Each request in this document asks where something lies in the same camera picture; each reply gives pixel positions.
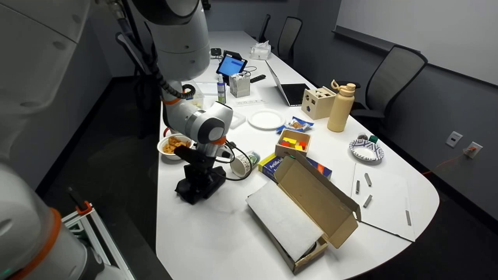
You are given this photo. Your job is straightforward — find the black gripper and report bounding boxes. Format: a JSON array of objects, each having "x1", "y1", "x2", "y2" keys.
[{"x1": 182, "y1": 152, "x2": 225, "y2": 195}]

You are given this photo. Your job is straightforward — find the dark grey towel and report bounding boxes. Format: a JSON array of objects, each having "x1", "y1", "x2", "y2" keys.
[{"x1": 174, "y1": 177, "x2": 227, "y2": 205}]

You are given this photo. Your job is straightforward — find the white printed cup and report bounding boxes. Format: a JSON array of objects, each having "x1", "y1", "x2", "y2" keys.
[{"x1": 230, "y1": 150, "x2": 261, "y2": 177}]

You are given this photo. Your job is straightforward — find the white bowl of pretzels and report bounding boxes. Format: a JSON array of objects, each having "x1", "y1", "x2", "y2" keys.
[{"x1": 155, "y1": 132, "x2": 194, "y2": 161}]

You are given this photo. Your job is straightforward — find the white round plate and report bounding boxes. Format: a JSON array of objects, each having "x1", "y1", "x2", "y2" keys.
[{"x1": 247, "y1": 108, "x2": 286, "y2": 130}]

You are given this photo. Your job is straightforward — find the white foam sheet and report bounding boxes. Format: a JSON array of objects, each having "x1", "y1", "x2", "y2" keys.
[{"x1": 247, "y1": 180, "x2": 325, "y2": 262}]

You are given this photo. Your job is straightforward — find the black round jar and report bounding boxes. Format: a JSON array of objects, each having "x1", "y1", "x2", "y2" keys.
[{"x1": 180, "y1": 82, "x2": 199, "y2": 100}]

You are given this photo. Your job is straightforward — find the small bottle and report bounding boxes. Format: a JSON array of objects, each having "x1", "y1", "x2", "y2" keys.
[{"x1": 216, "y1": 72, "x2": 228, "y2": 105}]

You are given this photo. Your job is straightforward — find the white box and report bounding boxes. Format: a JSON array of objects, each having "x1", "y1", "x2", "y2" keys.
[{"x1": 228, "y1": 69, "x2": 252, "y2": 99}]

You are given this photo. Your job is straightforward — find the small cardboard box coloured blocks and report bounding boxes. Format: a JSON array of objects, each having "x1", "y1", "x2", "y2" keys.
[{"x1": 274, "y1": 128, "x2": 312, "y2": 158}]

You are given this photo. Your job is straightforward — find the open cardboard box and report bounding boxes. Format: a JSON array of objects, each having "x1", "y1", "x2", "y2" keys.
[{"x1": 246, "y1": 153, "x2": 362, "y2": 276}]

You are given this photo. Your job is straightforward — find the blue snack packet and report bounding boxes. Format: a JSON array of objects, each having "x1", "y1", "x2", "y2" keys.
[{"x1": 286, "y1": 116, "x2": 316, "y2": 133}]

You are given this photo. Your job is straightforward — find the tablet with blue screen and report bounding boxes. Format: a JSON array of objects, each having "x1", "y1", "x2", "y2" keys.
[{"x1": 214, "y1": 49, "x2": 249, "y2": 79}]

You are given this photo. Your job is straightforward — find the grey laptop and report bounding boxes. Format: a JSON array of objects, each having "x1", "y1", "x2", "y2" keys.
[{"x1": 263, "y1": 58, "x2": 312, "y2": 107}]

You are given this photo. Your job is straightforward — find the wooden shape sorter cube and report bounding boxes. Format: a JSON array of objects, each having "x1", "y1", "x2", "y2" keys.
[{"x1": 300, "y1": 85, "x2": 337, "y2": 121}]

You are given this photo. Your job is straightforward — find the clear plastic bag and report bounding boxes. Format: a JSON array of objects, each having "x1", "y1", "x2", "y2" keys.
[{"x1": 249, "y1": 40, "x2": 272, "y2": 60}]

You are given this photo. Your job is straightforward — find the beige water bottle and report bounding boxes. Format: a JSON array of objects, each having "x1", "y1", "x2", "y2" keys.
[{"x1": 326, "y1": 80, "x2": 358, "y2": 133}]

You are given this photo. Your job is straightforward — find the grey office chair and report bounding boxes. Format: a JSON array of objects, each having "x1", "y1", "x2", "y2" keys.
[
  {"x1": 351, "y1": 44, "x2": 428, "y2": 122},
  {"x1": 275, "y1": 15, "x2": 303, "y2": 66}
]

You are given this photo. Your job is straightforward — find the black office chair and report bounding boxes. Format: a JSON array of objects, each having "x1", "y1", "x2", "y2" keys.
[{"x1": 258, "y1": 12, "x2": 272, "y2": 43}]

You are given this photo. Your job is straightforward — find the white paper sheet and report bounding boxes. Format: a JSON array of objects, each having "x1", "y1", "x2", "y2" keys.
[{"x1": 347, "y1": 160, "x2": 418, "y2": 244}]

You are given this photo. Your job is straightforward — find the whiteboard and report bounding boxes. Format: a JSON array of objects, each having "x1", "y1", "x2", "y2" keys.
[{"x1": 333, "y1": 0, "x2": 498, "y2": 86}]

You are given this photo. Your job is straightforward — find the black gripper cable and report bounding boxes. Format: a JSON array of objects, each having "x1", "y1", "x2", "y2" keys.
[{"x1": 219, "y1": 139, "x2": 256, "y2": 183}]

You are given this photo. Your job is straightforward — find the white metal frame stand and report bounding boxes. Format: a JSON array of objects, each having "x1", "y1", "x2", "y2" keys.
[{"x1": 60, "y1": 184, "x2": 137, "y2": 280}]

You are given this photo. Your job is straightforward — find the white wall outlet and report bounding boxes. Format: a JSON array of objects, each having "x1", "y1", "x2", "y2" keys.
[
  {"x1": 445, "y1": 130, "x2": 463, "y2": 149},
  {"x1": 462, "y1": 139, "x2": 484, "y2": 160}
]

